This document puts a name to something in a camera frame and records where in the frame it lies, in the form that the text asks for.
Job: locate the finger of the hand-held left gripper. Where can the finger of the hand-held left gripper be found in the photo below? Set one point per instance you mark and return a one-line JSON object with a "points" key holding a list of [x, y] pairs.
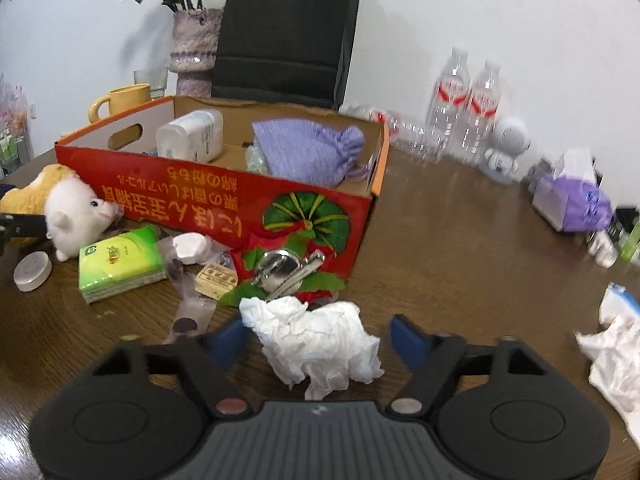
{"points": [[25, 226]]}

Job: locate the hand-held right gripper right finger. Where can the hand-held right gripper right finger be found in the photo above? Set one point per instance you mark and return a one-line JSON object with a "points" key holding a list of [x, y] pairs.
{"points": [[406, 341]]}

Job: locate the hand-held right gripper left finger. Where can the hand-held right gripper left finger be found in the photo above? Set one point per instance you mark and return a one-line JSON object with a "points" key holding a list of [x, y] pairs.
{"points": [[227, 342]]}

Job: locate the white round lid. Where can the white round lid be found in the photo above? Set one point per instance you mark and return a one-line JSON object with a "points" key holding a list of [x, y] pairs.
{"points": [[32, 272]]}

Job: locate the white and yellow plush toy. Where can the white and yellow plush toy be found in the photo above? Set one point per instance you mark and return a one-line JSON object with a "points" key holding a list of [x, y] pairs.
{"points": [[70, 205]]}

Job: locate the clear plastic bag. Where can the clear plastic bag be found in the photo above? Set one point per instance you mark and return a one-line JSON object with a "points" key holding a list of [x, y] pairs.
{"points": [[192, 305]]}

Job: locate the small beige box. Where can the small beige box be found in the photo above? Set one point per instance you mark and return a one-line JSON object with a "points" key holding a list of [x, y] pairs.
{"points": [[215, 282]]}

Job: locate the white plastic lump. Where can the white plastic lump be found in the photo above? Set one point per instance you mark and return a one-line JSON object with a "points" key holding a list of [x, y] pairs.
{"points": [[189, 247]]}

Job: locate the green tissue pack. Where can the green tissue pack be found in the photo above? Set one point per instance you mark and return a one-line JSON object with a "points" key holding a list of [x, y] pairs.
{"points": [[120, 265]]}

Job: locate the red cardboard box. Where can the red cardboard box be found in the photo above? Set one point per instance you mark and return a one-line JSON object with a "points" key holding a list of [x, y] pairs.
{"points": [[200, 195]]}

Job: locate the rack of small packets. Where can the rack of small packets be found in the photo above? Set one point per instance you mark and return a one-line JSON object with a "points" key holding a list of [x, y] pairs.
{"points": [[12, 125]]}

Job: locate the yellow mug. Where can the yellow mug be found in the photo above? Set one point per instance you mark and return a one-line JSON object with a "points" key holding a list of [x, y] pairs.
{"points": [[127, 100]]}

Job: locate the small clear bead bag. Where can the small clear bead bag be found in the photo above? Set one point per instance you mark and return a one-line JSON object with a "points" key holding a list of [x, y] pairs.
{"points": [[256, 158]]}

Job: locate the white plastic bottle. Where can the white plastic bottle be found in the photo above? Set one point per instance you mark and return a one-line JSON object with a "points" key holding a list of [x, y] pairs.
{"points": [[192, 135]]}

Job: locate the clear drinking glass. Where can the clear drinking glass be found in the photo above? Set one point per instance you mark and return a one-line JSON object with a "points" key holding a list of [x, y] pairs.
{"points": [[152, 80]]}

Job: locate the large crumpled white tissue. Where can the large crumpled white tissue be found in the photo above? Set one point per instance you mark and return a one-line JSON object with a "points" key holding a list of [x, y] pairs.
{"points": [[617, 370]]}

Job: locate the clear water bottle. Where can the clear water bottle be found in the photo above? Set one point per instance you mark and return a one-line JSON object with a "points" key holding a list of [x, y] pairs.
{"points": [[395, 127], [450, 105], [481, 115]]}

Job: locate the small white bottle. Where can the small white bottle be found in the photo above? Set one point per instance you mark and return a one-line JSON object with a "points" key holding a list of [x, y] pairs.
{"points": [[602, 252]]}

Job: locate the white robot speaker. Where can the white robot speaker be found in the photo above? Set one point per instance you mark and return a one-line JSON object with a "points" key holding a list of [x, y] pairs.
{"points": [[506, 150]]}

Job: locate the blue and white packet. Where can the blue and white packet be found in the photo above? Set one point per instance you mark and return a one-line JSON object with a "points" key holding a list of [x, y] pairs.
{"points": [[620, 300]]}

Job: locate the purple tissue pack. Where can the purple tissue pack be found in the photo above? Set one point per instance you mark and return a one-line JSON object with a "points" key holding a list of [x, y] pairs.
{"points": [[575, 200]]}

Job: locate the green packet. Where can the green packet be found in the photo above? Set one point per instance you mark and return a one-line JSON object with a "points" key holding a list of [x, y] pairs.
{"points": [[632, 242]]}

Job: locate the purple ceramic vase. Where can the purple ceramic vase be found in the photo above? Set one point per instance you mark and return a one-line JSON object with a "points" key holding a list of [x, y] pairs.
{"points": [[195, 45]]}

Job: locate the black paper bag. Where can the black paper bag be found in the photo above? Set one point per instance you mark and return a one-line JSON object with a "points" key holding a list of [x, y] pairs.
{"points": [[285, 35]]}

